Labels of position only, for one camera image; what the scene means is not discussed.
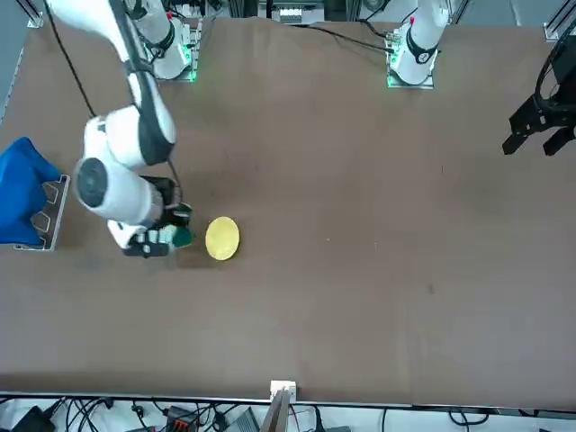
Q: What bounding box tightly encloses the blue cloth bag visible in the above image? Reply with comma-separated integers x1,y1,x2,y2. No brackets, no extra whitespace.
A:
0,137,62,247

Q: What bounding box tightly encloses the small yellow dish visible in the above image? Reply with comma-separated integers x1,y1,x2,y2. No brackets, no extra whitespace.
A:
204,216,241,262

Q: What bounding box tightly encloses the white terminal block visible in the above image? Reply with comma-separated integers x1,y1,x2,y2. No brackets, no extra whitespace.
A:
278,6,303,26

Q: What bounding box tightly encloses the black power adapter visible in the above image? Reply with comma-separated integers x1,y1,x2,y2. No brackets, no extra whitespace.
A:
11,404,56,432

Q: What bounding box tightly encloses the power strip with red switches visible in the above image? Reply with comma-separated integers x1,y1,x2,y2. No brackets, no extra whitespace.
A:
165,406,199,432

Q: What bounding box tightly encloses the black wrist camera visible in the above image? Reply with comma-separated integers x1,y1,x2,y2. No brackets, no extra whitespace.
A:
123,229,177,258

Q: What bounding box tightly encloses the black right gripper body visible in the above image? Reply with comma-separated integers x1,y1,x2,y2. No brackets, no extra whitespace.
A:
144,176,194,230

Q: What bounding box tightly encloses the grey power adapter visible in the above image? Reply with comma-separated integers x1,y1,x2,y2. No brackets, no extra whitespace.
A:
224,408,261,432

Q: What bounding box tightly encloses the aluminium rail with cutouts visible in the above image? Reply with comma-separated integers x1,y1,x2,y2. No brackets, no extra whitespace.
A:
13,174,72,252

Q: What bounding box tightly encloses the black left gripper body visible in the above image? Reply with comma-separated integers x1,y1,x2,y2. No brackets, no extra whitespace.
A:
535,35,576,130

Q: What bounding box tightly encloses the aluminium post with white bracket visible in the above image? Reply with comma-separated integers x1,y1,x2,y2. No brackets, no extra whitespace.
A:
260,380,299,432

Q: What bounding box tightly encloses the green and yellow sponge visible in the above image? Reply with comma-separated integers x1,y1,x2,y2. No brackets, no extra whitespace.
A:
173,226,195,249

